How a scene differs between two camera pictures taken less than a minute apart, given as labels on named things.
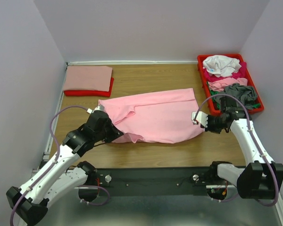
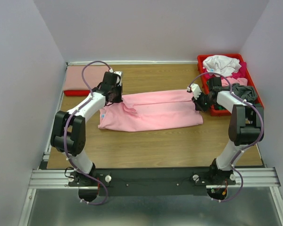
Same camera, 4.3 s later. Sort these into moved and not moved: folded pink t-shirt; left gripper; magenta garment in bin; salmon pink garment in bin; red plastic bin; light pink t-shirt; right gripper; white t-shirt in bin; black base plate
Moved: right gripper; light pink t-shirt; left gripper
Not moved: white t-shirt in bin; salmon pink garment in bin; black base plate; red plastic bin; magenta garment in bin; folded pink t-shirt
